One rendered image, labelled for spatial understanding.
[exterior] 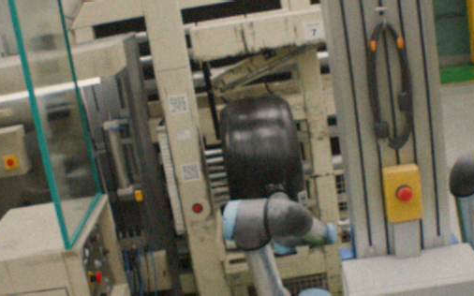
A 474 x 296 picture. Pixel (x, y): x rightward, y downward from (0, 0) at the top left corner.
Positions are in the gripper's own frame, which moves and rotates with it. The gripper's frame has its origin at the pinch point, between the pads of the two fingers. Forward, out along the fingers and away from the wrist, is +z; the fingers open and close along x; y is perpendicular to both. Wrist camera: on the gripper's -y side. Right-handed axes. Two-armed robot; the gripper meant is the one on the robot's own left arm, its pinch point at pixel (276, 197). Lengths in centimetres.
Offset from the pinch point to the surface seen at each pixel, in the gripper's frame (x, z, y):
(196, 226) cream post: 35.1, 22.7, -11.7
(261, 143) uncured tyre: 2.4, 2.7, 21.0
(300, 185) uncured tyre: -9.8, 3.2, 2.6
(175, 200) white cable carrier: 41.8, 22.3, 0.5
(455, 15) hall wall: -386, 917, 77
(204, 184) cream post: 28.3, 20.7, 5.9
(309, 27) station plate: -27, 40, 64
